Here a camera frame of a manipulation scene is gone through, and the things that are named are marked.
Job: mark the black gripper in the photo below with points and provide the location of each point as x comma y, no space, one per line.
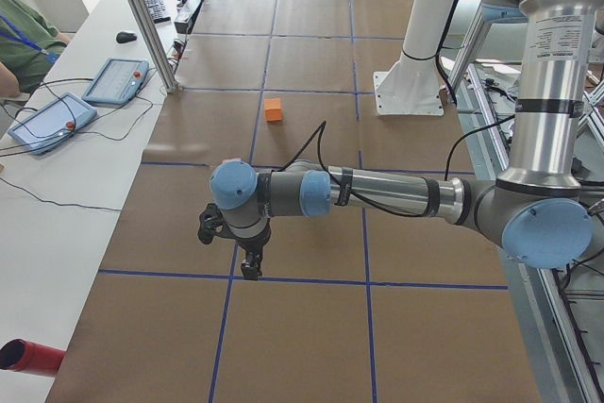
252,245

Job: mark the red cylinder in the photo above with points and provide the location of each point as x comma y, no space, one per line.
24,356

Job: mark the person in green shirt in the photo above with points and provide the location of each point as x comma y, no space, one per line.
30,45

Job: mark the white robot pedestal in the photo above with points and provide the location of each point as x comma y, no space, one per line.
411,86

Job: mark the black computer mouse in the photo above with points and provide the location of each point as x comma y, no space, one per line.
123,37

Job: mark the orange foam block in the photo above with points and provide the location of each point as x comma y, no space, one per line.
272,108

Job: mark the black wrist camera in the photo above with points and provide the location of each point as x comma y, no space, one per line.
212,224

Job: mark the aluminium frame post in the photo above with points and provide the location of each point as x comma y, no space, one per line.
154,44

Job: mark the black keyboard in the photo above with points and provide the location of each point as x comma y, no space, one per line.
157,11

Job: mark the aluminium frame rail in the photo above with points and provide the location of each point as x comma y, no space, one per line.
533,212

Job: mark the near blue teach pendant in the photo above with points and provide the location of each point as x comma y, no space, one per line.
53,124

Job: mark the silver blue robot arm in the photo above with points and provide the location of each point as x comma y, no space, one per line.
558,40

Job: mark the far blue teach pendant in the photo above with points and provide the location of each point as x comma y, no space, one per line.
117,82

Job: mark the blue teach pendant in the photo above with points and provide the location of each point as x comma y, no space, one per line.
117,82
53,124

